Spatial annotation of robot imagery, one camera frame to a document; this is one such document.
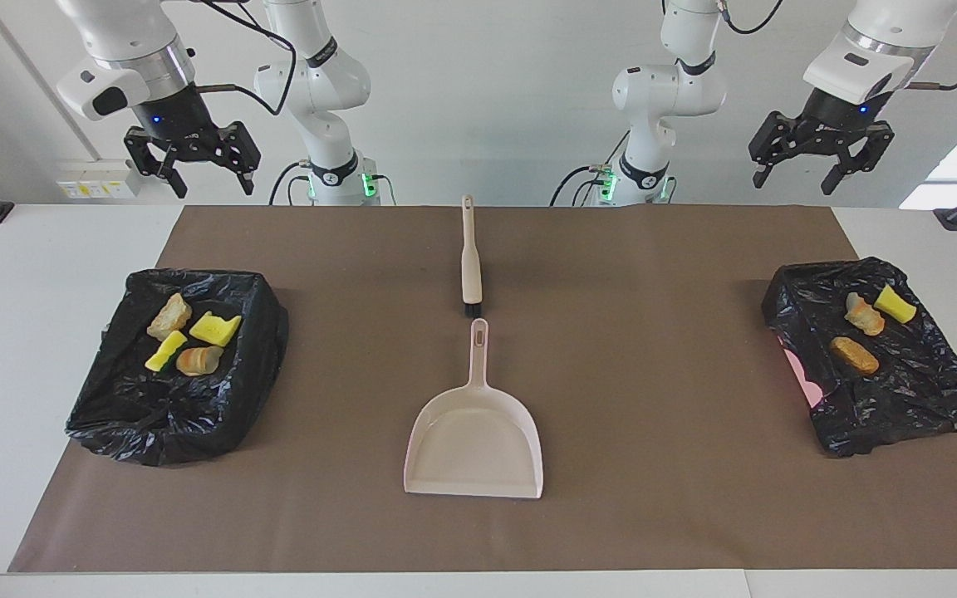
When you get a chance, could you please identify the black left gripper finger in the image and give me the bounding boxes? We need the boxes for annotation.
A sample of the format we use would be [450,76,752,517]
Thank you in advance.
[821,120,895,197]
[748,110,812,189]

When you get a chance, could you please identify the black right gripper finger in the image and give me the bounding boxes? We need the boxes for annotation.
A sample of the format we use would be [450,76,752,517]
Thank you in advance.
[200,121,262,197]
[124,126,189,200]

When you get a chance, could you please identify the small yellow sponge piece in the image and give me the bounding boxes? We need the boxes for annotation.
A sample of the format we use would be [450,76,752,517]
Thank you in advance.
[874,284,918,325]

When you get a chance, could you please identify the large yellow sponge piece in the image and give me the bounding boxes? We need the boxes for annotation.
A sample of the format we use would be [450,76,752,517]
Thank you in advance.
[189,311,243,347]

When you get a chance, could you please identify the yellow green scrub sponge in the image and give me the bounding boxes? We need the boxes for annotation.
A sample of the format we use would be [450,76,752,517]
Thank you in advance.
[145,330,189,374]

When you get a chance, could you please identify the striped croissant bread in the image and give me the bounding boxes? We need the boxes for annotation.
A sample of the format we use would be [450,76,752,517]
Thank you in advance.
[176,346,224,378]

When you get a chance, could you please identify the brown fried croquette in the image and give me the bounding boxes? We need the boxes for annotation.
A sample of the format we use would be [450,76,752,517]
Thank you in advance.
[829,336,880,376]

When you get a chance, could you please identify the beige hand brush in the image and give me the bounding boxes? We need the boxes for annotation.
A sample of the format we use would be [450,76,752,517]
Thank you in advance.
[460,194,483,319]

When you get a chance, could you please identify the beige plastic dustpan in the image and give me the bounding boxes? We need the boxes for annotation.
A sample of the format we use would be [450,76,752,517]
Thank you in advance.
[403,318,545,500]

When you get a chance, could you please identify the pink plastic bin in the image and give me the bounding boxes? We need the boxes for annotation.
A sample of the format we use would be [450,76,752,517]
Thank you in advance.
[780,332,826,409]

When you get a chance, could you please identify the black plastic trash bag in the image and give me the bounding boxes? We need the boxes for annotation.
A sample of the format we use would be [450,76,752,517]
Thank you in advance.
[66,267,290,466]
[761,257,957,458]

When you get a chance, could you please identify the brown table mat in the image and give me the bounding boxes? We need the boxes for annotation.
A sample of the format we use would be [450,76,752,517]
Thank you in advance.
[7,205,957,574]

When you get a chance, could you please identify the white wall socket box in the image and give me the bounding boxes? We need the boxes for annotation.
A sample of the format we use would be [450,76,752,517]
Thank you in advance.
[56,159,145,200]

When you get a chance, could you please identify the black right base cable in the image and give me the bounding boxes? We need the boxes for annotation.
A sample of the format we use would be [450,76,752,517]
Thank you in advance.
[269,162,313,206]

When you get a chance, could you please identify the black base cable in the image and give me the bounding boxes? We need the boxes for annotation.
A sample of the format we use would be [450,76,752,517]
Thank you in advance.
[549,133,616,206]
[269,162,313,206]

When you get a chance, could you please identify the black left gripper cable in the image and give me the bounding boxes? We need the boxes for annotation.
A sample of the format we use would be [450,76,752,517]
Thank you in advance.
[715,0,957,92]

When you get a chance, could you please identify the white wall cable conduit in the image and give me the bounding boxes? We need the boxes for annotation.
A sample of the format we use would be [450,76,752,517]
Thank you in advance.
[0,0,101,163]

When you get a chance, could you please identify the black left base cable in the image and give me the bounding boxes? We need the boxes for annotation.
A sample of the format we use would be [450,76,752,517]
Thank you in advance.
[549,133,616,206]

